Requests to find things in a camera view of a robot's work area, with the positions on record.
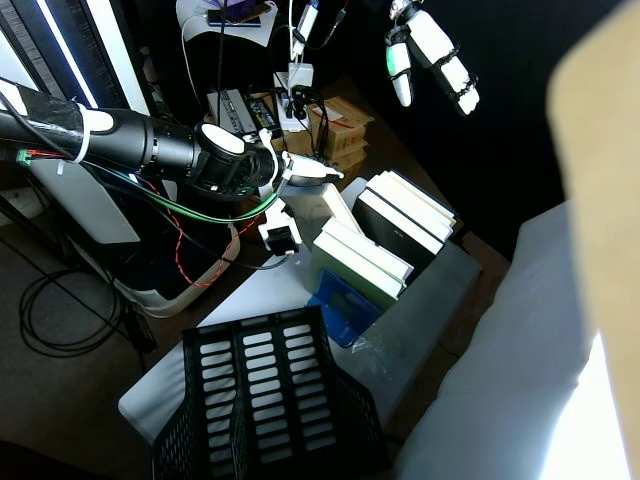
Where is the wrist camera on white bracket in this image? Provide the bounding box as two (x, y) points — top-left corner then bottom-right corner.
(255, 127), (302, 259)

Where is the black power adapter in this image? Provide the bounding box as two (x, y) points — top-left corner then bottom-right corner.
(247, 96), (284, 140)

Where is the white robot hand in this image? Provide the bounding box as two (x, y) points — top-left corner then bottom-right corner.
(282, 149), (347, 194)
(383, 7), (481, 117)

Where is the silver power supply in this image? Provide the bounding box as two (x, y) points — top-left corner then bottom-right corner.
(207, 88), (255, 139)

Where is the blue bookend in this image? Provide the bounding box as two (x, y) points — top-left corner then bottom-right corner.
(305, 268), (384, 349)

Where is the white bedding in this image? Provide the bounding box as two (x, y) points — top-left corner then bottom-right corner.
(392, 199), (609, 480)

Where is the white round stool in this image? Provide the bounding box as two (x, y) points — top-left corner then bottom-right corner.
(175, 0), (279, 51)

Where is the thin cream book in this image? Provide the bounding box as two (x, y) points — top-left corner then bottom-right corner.
(382, 169), (459, 226)

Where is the white power strip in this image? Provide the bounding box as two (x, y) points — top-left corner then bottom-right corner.
(272, 62), (317, 134)

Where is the thick cream book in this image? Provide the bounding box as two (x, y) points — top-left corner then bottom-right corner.
(366, 174), (454, 241)

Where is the black mesh file rack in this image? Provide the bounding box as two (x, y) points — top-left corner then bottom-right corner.
(151, 305), (391, 480)

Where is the small plain cardboard box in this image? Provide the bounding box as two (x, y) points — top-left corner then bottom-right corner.
(323, 142), (371, 174)

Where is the dark flat tablet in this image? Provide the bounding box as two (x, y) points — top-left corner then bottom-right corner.
(207, 5), (264, 27)

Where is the small cardboard box red print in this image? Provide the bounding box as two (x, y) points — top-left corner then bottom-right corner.
(305, 96), (376, 154)

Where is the coiled black floor cable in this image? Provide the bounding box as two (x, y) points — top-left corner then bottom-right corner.
(18, 268), (125, 357)

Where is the white hanging cable adapter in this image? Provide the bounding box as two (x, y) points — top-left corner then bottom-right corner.
(289, 2), (321, 57)

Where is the white black tower with light strip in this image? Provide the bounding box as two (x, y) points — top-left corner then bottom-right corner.
(0, 0), (241, 315)

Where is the tan board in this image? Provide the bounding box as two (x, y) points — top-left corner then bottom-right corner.
(547, 0), (640, 480)

